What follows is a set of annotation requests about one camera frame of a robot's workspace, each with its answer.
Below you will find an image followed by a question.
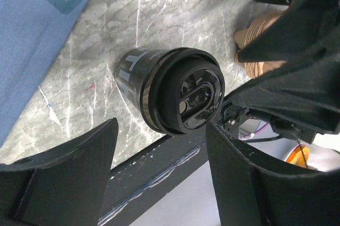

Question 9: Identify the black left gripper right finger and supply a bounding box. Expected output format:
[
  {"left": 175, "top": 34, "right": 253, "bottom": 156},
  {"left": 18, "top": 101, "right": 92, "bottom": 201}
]
[{"left": 206, "top": 123, "right": 339, "bottom": 225}]

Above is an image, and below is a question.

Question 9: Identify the brown pulp cup carrier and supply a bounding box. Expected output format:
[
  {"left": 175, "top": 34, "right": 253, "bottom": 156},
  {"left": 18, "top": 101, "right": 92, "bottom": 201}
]
[{"left": 233, "top": 10, "right": 289, "bottom": 80}]

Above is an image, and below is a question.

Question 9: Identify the black base frame rail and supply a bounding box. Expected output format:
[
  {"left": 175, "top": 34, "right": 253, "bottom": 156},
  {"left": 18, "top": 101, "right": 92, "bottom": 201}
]
[{"left": 98, "top": 129, "right": 218, "bottom": 225}]

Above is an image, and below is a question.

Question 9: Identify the dark translucent takeout cup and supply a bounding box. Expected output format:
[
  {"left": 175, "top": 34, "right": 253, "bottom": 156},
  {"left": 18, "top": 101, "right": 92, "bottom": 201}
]
[{"left": 114, "top": 48, "right": 167, "bottom": 134}]

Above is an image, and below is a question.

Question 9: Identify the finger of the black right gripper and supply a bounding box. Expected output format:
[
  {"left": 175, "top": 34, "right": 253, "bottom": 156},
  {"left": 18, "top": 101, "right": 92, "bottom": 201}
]
[{"left": 239, "top": 0, "right": 339, "bottom": 62}]

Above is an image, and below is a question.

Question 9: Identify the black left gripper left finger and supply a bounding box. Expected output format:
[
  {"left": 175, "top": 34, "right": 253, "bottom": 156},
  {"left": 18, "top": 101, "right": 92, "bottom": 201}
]
[{"left": 1, "top": 118, "right": 118, "bottom": 225}]

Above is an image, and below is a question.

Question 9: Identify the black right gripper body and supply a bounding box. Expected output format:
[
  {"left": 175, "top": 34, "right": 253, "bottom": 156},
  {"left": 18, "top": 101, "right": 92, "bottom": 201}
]
[{"left": 220, "top": 40, "right": 339, "bottom": 135}]

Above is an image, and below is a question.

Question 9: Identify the blue letter placemat cloth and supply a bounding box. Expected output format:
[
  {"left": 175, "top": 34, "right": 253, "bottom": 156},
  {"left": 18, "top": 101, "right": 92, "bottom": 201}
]
[{"left": 1, "top": 0, "right": 88, "bottom": 142}]

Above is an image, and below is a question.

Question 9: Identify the black cup lid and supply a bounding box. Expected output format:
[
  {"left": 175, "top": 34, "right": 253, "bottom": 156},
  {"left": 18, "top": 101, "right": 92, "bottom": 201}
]
[{"left": 149, "top": 48, "right": 225, "bottom": 135}]

